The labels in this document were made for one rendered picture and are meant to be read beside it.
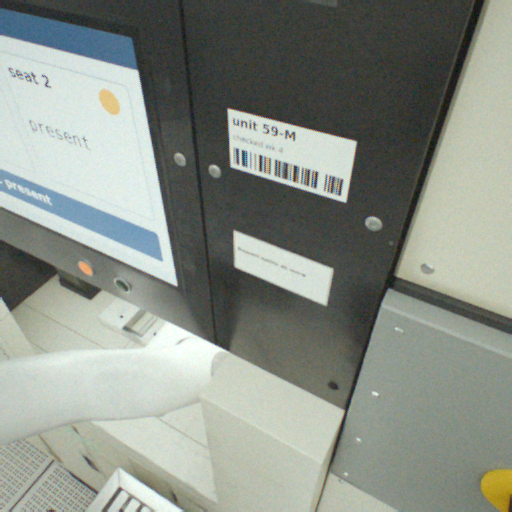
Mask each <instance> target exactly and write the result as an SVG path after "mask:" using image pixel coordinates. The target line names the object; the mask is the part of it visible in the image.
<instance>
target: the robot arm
mask: <svg viewBox="0 0 512 512"><path fill-rule="evenodd" d="M228 353H229V352H227V351H225V350H223V349H221V348H219V347H217V346H215V345H213V344H211V343H208V342H206V341H204V340H202V339H200V338H198V337H196V336H194V335H192V333H190V332H188V331H185V330H183V329H181V328H179V327H177V326H175V325H173V324H171V323H169V322H167V323H166V324H164V325H163V326H162V328H161V329H160V330H159V331H158V333H157V334H156V335H155V337H154V338H153V339H152V340H151V341H150V342H149V344H148V345H147V346H146V347H144V348H129V349H116V350H72V351H61V352H53V353H46V354H39V355H31V356H25V357H19V358H12V360H6V361H0V446H3V445H6V444H10V443H14V442H17V441H20V440H23V439H27V438H30V437H33V436H37V435H40V433H44V432H47V431H50V430H53V429H56V428H60V427H63V426H67V425H71V424H75V423H82V422H84V421H110V420H127V419H138V418H145V417H152V416H154V417H163V416H165V414H166V413H170V412H174V410H177V409H181V408H184V407H187V406H190V405H193V404H196V403H199V402H201V401H200V393H201V391H202V390H203V389H204V387H205V386H206V384H207V383H208V381H209V380H210V379H212V377H213V375H214V373H215V372H216V371H217V369H218V368H219V366H220V365H221V364H222V362H223V361H224V359H225V358H226V357H227V354H228Z"/></svg>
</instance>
